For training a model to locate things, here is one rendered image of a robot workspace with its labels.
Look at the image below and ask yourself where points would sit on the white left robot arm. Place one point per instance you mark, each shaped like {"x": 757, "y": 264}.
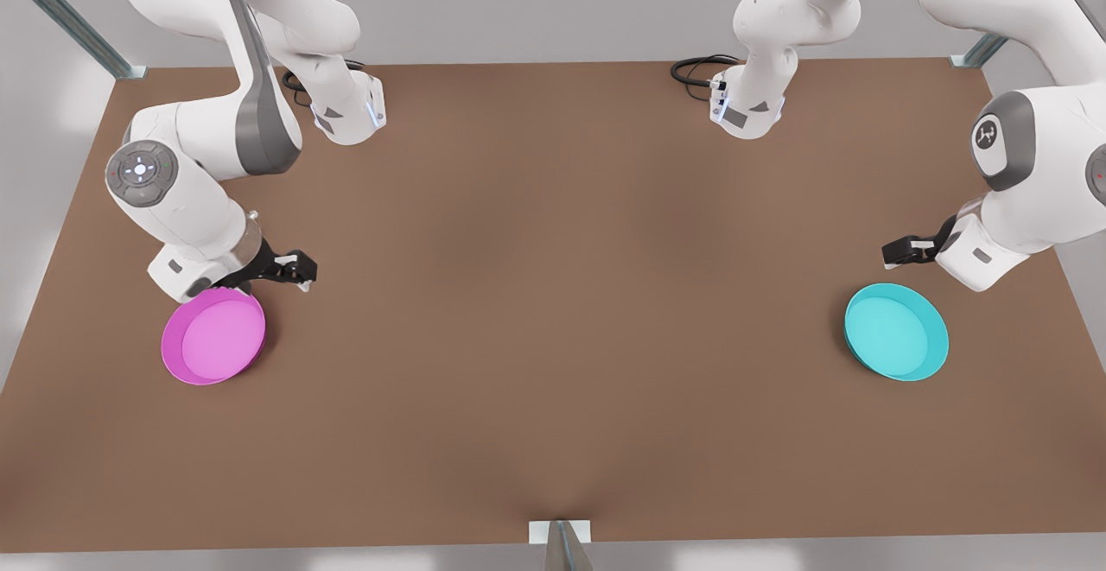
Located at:
{"x": 1028, "y": 165}

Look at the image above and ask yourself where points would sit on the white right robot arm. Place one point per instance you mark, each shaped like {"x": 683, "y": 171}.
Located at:
{"x": 207, "y": 122}

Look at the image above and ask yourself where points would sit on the blue plate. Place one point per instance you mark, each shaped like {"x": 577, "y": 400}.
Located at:
{"x": 894, "y": 333}

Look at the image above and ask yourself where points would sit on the pink plate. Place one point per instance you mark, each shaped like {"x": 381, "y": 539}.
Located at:
{"x": 214, "y": 338}

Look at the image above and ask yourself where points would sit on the silver frame post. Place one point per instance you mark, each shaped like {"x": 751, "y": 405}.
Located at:
{"x": 562, "y": 545}
{"x": 1015, "y": 14}
{"x": 65, "y": 14}

